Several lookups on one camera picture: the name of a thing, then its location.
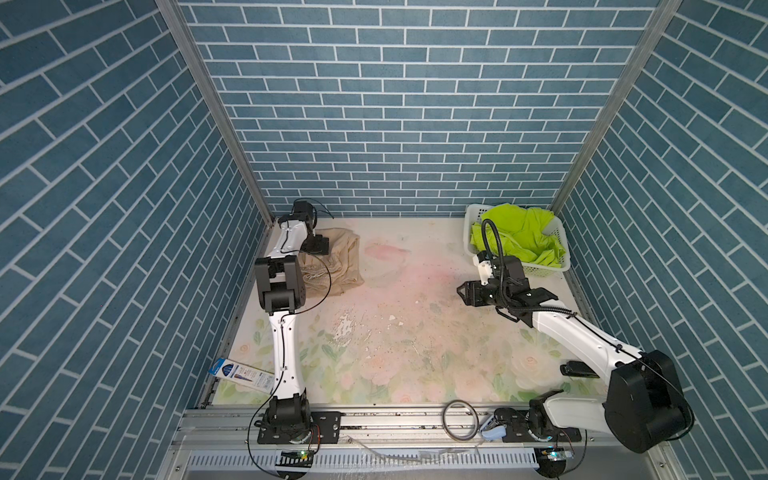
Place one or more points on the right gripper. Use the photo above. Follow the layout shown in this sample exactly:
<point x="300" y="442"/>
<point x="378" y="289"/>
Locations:
<point x="472" y="292"/>

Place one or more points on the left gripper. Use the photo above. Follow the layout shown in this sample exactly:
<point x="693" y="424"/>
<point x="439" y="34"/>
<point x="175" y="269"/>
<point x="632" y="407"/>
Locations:
<point x="318" y="246"/>

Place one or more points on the beige shorts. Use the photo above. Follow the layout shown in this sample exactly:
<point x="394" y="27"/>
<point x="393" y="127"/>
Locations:
<point x="340" y="269"/>

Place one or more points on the lime green shorts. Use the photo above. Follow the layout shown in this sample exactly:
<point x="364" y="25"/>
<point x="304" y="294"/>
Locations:
<point x="521" y="232"/>

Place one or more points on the white plastic basket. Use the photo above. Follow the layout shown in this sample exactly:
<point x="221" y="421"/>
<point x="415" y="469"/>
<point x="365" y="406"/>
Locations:
<point x="473" y="213"/>

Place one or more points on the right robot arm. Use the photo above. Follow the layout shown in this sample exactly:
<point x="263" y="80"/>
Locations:
<point x="644" y="404"/>

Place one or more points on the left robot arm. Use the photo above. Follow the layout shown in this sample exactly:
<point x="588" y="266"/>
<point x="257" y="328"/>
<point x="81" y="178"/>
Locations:
<point x="282" y="295"/>

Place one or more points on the small black remote device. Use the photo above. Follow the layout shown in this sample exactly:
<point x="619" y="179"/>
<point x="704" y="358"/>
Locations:
<point x="577" y="369"/>

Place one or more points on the blue white connector plug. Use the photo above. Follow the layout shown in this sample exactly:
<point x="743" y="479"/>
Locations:
<point x="493" y="432"/>

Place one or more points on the blue white paper box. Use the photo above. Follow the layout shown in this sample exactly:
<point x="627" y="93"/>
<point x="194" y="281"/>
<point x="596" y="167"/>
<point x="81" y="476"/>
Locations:
<point x="243" y="375"/>

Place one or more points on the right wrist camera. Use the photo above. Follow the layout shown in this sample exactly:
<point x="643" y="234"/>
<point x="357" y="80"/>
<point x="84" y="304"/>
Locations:
<point x="483" y="261"/>

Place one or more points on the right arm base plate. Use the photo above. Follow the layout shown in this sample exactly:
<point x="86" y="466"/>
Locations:
<point x="524" y="426"/>

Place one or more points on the white slotted cable duct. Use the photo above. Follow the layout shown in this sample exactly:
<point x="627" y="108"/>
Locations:
<point x="364" y="461"/>

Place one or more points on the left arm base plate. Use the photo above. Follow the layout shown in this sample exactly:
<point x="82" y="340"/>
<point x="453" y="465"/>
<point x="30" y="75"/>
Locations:
<point x="322" y="426"/>

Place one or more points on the aluminium front rail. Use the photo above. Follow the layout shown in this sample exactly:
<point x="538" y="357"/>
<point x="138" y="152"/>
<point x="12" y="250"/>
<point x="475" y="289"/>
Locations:
<point x="418" y="427"/>

